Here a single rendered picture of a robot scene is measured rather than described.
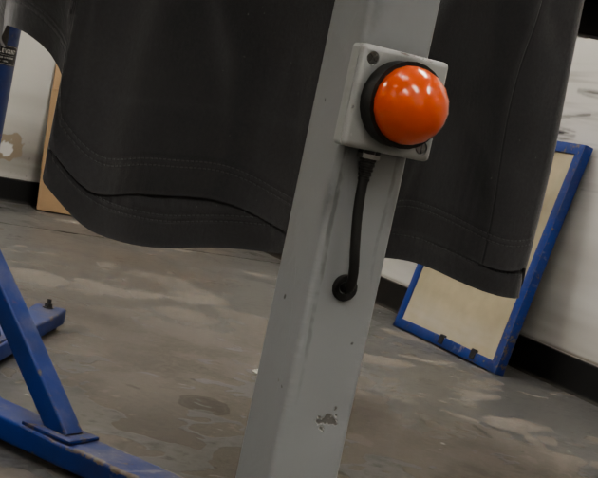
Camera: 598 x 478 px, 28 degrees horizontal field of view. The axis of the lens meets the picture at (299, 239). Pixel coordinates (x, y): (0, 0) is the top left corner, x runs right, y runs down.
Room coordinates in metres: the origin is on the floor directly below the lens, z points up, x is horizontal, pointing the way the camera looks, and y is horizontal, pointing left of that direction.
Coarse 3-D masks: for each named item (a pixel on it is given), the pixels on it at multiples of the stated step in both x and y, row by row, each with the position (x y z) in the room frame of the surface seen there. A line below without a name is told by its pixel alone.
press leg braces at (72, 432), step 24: (0, 264) 2.03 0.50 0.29; (0, 288) 2.00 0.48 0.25; (0, 312) 1.99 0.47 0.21; (24, 312) 2.00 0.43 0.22; (0, 336) 2.48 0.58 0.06; (24, 336) 1.96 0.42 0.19; (24, 360) 1.95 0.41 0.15; (48, 360) 1.96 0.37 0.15; (48, 384) 1.92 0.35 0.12; (48, 408) 1.91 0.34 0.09; (48, 432) 1.88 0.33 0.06; (72, 432) 1.89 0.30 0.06
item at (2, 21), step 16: (0, 0) 1.02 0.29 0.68; (16, 0) 0.89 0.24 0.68; (32, 0) 0.88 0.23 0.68; (48, 0) 0.87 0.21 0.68; (64, 0) 0.86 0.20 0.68; (0, 16) 1.02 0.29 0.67; (16, 16) 0.89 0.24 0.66; (32, 16) 0.88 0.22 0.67; (48, 16) 0.87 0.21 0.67; (64, 16) 0.86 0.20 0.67; (0, 32) 1.01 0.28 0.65; (32, 32) 0.88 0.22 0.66; (48, 32) 0.87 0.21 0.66; (64, 32) 0.86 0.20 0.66; (48, 48) 0.87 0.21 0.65; (64, 48) 0.86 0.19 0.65
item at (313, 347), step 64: (384, 0) 0.59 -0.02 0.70; (320, 128) 0.60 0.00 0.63; (320, 192) 0.59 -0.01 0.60; (384, 192) 0.60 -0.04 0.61; (320, 256) 0.58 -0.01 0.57; (320, 320) 0.59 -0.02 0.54; (256, 384) 0.61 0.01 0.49; (320, 384) 0.59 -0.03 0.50; (256, 448) 0.60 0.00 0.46; (320, 448) 0.59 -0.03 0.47
